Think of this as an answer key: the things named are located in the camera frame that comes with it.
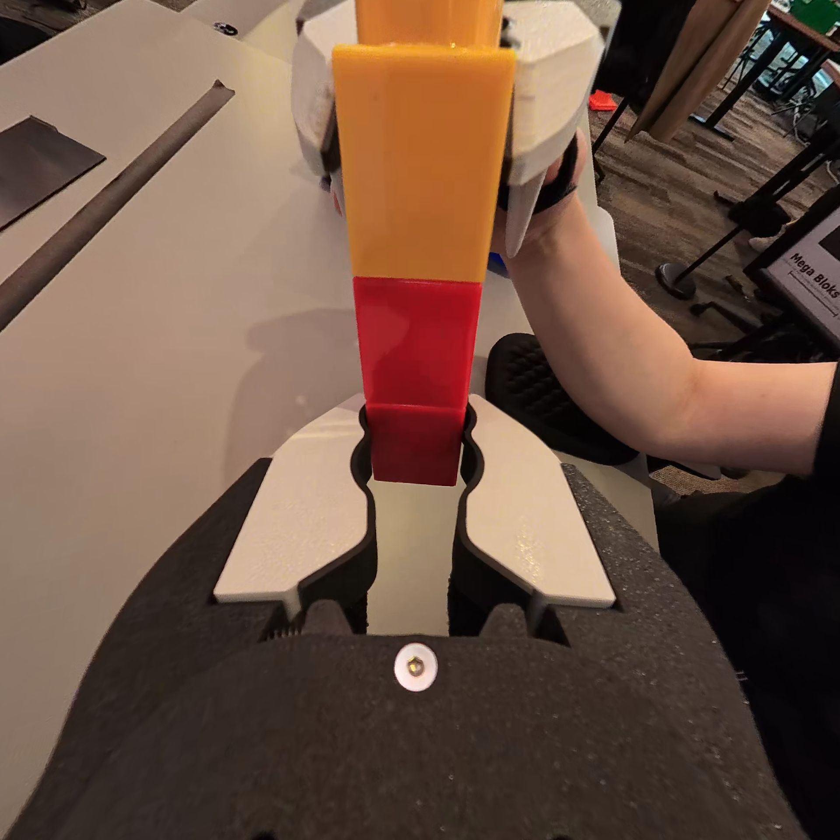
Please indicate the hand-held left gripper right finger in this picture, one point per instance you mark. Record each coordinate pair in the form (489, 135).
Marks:
(538, 525)

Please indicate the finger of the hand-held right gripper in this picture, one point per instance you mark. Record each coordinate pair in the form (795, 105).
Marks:
(312, 98)
(551, 85)

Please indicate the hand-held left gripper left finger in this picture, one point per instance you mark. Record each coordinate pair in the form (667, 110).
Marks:
(295, 525)

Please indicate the yellow mega block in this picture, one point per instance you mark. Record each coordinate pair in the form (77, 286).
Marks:
(420, 164)
(426, 19)

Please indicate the person's right forearm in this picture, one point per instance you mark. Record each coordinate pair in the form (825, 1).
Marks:
(623, 341)

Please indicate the person's right hand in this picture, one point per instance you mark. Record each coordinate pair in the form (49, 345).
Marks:
(564, 216)

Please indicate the small red item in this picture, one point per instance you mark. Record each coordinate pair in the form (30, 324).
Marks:
(602, 100)

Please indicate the black mesh armrest pad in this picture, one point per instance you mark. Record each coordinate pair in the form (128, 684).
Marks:
(538, 387)

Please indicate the black round-base floor stand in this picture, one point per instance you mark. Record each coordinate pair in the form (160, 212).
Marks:
(676, 282)

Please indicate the black flat plate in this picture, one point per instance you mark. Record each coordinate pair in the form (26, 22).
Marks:
(39, 170)

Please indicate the framed marker sign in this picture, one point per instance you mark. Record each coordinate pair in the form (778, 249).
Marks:
(814, 282)

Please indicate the grey desk rail strip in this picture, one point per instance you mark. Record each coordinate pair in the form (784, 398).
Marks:
(98, 216)

